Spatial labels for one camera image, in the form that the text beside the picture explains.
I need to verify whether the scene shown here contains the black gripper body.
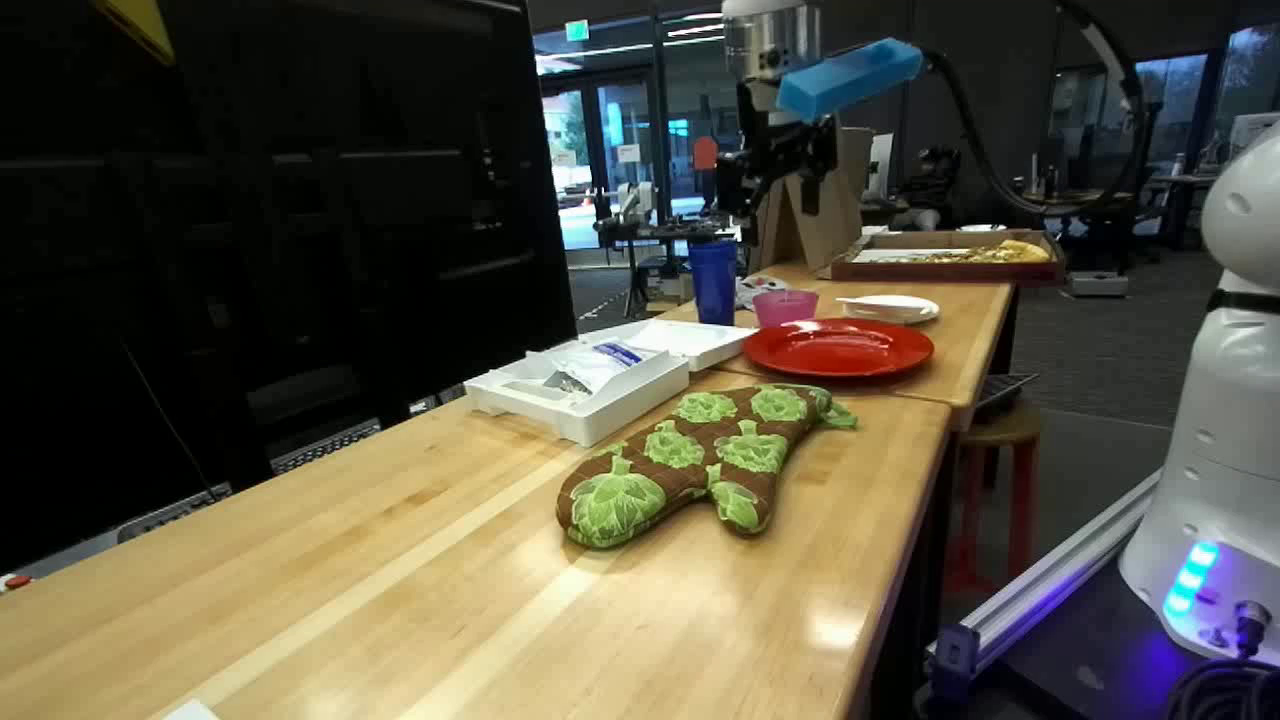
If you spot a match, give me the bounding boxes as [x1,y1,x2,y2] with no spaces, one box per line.
[731,82,840,184]

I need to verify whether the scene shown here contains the pink translucent bowl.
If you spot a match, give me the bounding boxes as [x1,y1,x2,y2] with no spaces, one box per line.
[753,284,824,334]

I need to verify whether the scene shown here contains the white paper plate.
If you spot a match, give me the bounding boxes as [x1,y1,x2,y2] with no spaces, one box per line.
[834,291,943,323]
[845,301,943,334]

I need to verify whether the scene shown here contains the red plate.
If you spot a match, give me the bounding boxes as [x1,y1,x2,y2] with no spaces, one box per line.
[739,315,939,389]

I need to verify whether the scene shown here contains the blue plastic cup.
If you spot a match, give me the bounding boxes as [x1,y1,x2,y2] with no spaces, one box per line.
[689,235,744,330]

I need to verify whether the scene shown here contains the white flat box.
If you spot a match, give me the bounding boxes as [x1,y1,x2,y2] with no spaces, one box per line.
[585,315,760,381]

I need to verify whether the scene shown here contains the rectangular pizza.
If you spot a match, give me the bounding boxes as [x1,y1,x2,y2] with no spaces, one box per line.
[862,231,1060,268]

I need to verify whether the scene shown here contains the white tray with packet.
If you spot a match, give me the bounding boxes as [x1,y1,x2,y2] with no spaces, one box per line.
[459,334,695,448]

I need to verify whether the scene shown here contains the brown green oven mitt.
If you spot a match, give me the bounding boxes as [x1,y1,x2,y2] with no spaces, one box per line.
[551,381,862,555]

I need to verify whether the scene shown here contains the red wooden stool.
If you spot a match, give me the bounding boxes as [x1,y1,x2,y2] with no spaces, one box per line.
[949,398,1042,594]

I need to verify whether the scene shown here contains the large black panel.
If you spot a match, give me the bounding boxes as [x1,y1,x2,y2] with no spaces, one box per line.
[0,0,580,579]

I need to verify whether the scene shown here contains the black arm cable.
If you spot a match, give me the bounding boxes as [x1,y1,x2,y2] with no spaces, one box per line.
[917,0,1169,231]

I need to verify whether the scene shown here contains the aluminium rail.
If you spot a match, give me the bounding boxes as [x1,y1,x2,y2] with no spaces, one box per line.
[929,473,1169,699]

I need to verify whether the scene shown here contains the black base cable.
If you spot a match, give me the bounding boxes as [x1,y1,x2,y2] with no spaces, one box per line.
[1162,597,1280,720]

